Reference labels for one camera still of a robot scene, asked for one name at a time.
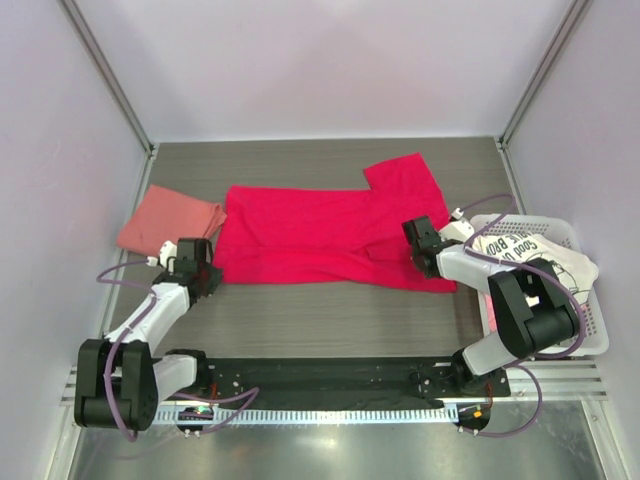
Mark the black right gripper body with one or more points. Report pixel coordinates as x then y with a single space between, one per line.
416 252

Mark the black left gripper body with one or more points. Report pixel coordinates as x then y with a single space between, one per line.
212 276

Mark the bright pink t shirt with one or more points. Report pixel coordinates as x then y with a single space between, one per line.
298 236

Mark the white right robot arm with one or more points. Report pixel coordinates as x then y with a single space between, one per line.
533 310

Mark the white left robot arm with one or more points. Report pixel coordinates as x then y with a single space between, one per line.
119 381

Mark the folded salmon pink t shirt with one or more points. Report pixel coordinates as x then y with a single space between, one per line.
167 215

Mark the pink garment in basket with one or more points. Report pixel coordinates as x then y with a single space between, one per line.
491 318

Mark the white printed t shirt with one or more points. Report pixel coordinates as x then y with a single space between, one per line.
575 271

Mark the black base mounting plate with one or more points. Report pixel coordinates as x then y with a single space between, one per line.
345 384

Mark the white perforated plastic basket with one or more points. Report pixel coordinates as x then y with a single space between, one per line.
561 233

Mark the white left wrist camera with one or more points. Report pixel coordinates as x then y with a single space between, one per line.
167 250

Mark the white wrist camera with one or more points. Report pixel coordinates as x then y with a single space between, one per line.
458 229
167 250

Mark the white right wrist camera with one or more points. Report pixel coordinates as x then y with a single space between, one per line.
458 229

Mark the white slotted cable duct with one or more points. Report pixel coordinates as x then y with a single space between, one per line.
200 416

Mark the aluminium front rail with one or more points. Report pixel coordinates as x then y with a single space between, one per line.
559 381

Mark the left aluminium frame post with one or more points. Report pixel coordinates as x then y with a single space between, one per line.
100 62

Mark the aluminium frame post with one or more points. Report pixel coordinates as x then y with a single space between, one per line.
100 62
568 25

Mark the right aluminium frame post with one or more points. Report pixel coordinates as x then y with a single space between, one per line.
568 25

